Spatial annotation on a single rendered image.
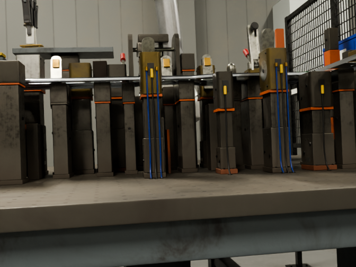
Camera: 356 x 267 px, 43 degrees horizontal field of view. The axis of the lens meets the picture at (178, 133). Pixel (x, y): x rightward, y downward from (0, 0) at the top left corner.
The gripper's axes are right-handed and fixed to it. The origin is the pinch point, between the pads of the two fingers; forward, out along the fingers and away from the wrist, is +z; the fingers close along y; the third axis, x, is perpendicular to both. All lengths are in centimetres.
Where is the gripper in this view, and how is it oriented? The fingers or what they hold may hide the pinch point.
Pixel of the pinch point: (30, 36)
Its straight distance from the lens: 187.3
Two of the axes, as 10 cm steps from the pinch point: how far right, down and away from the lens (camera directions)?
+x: 10.0, -0.4, -0.1
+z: 0.4, 10.0, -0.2
